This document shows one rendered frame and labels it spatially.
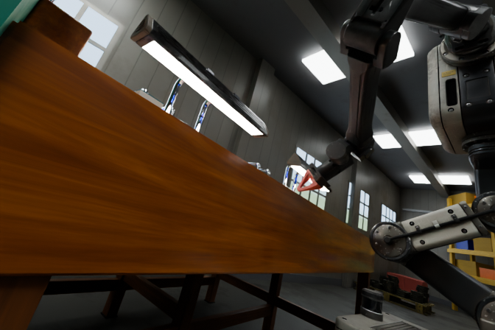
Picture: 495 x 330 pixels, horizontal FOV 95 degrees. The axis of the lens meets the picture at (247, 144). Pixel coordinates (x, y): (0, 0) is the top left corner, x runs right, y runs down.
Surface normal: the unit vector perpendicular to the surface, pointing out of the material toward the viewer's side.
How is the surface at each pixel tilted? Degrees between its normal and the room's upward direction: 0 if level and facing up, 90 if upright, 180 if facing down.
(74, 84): 90
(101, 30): 90
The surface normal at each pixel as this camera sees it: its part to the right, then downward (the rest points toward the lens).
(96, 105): 0.79, -0.01
